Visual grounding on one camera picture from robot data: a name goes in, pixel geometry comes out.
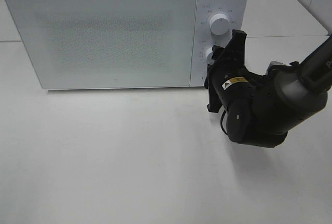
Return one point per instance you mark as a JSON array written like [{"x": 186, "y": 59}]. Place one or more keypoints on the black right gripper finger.
[
  {"x": 217, "y": 50},
  {"x": 238, "y": 38}
]

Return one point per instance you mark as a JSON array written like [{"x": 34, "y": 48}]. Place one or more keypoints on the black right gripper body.
[{"x": 227, "y": 67}]

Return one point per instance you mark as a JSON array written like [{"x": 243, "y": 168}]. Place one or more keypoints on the white timer knob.
[{"x": 208, "y": 56}]

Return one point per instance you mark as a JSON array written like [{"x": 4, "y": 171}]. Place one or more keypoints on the white microwave door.
[{"x": 99, "y": 44}]

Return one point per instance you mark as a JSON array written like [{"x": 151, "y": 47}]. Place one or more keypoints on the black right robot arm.
[{"x": 259, "y": 110}]

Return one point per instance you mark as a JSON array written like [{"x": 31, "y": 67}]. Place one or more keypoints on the upper white power knob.
[{"x": 219, "y": 23}]

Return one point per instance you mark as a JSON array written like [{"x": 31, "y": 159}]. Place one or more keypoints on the white microwave oven body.
[{"x": 220, "y": 1}]

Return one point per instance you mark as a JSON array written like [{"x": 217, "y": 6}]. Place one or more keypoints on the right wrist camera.
[{"x": 274, "y": 65}]

